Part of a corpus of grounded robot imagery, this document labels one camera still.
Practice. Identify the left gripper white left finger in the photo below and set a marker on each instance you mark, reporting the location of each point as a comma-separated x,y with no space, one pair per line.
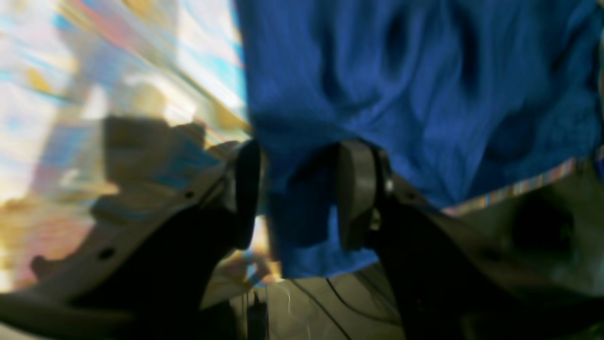
152,272

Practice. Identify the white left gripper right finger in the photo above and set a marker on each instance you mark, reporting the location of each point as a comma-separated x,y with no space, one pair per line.
449,282

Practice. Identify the blue long-sleeve T-shirt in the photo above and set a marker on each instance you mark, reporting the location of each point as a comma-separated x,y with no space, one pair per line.
466,96

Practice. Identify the patterned tile tablecloth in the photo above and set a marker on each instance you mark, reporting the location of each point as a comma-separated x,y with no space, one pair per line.
109,108

